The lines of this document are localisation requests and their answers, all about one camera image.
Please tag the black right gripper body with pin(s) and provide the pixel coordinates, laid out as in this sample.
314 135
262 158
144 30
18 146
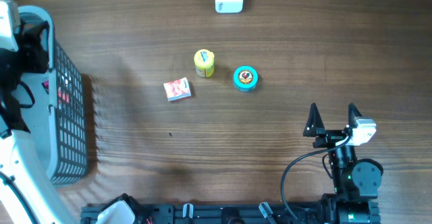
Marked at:
329 137

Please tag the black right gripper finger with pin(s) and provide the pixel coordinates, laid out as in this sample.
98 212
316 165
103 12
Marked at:
314 126
353 114

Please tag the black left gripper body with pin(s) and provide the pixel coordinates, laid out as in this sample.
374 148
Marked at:
29 59

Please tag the red silver foil packet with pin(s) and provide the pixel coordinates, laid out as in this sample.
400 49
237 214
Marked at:
62 90

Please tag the teal tin can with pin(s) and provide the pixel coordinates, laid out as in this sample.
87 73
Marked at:
245 78

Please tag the yellow cylindrical container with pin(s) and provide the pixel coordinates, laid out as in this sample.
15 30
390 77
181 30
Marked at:
204 61

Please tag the red snack box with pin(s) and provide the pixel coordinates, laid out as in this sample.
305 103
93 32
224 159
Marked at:
177 89

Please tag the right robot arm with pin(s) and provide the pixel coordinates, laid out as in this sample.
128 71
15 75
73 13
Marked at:
356 181

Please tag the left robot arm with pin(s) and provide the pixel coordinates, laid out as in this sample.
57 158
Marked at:
26 191

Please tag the grey plastic shopping basket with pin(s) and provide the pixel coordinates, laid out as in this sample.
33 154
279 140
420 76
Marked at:
58 128

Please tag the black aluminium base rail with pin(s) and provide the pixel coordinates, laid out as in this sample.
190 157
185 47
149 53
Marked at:
250 214

